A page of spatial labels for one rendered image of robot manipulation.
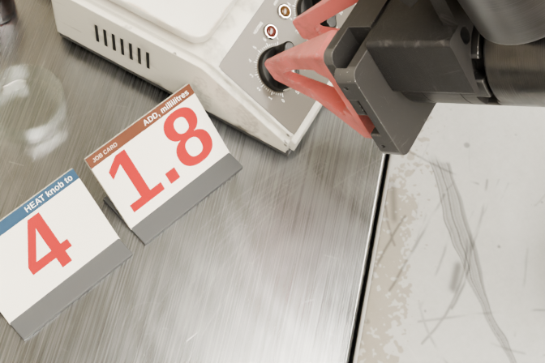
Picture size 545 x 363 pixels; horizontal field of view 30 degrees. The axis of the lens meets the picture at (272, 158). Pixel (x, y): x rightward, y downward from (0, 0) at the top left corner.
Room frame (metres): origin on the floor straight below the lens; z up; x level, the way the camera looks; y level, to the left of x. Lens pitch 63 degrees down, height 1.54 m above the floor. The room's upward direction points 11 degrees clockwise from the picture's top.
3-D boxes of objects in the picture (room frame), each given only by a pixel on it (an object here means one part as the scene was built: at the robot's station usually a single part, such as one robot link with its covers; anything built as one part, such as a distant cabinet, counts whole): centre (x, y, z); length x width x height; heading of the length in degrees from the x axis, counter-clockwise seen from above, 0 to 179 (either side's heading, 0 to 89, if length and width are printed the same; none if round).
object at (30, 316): (0.23, 0.13, 0.92); 0.09 x 0.06 x 0.04; 143
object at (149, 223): (0.31, 0.07, 0.92); 0.09 x 0.06 x 0.04; 143
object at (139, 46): (0.43, 0.07, 0.94); 0.22 x 0.13 x 0.08; 71
